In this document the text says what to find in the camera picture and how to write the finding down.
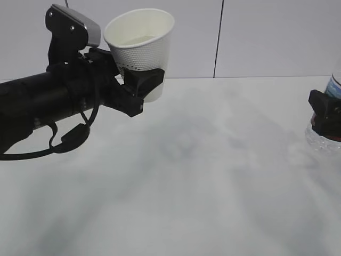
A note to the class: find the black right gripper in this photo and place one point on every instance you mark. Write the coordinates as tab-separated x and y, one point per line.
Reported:
326	119

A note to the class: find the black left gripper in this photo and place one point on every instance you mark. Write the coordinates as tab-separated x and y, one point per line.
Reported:
93	83

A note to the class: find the white paper cup green logo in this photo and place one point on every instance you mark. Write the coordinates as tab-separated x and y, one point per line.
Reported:
140	39

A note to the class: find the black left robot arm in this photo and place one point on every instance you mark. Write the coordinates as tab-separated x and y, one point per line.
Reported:
68	89

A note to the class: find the clear plastic water bottle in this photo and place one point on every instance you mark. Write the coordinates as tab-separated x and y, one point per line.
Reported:
316	141

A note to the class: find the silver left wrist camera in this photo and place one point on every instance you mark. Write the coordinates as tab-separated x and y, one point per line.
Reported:
71	32

